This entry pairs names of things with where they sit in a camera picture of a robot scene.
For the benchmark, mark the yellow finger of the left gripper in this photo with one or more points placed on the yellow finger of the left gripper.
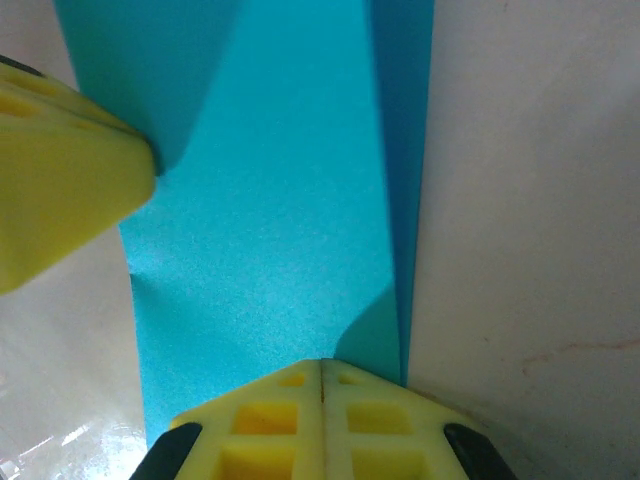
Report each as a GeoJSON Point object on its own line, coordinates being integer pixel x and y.
{"type": "Point", "coordinates": [65, 190]}

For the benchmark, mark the blue cloth sheet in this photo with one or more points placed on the blue cloth sheet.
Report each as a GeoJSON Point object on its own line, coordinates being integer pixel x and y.
{"type": "Point", "coordinates": [275, 200]}

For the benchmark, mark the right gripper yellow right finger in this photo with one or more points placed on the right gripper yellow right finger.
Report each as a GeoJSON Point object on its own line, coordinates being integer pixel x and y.
{"type": "Point", "coordinates": [335, 450]}

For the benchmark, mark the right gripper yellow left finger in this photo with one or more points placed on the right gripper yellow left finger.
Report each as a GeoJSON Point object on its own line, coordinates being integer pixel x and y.
{"type": "Point", "coordinates": [310, 450]}

